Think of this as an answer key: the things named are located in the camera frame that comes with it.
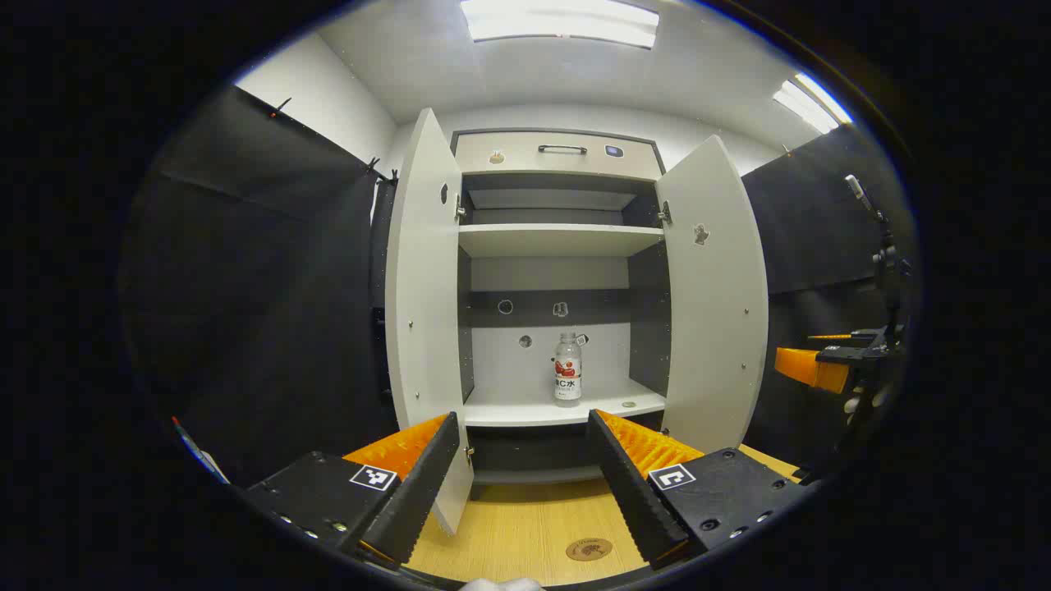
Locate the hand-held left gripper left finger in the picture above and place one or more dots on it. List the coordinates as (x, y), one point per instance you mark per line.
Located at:
(419, 484)

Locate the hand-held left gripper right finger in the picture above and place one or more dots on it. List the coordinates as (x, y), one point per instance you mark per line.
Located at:
(632, 492)

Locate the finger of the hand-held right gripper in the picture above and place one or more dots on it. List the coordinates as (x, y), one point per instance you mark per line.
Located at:
(846, 337)
(809, 368)

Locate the clear plastic bottle red label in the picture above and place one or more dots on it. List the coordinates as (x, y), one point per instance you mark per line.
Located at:
(567, 377)

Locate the round brown coaster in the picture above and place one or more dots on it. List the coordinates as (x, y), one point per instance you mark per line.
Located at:
(589, 550)

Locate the light grey cabinet door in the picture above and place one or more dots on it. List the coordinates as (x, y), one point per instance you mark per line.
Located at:
(423, 287)
(714, 312)

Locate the grey cabinet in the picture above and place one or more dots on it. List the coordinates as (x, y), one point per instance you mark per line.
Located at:
(558, 238)

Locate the ceiling light panel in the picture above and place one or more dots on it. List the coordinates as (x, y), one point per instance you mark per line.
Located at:
(558, 20)
(809, 103)

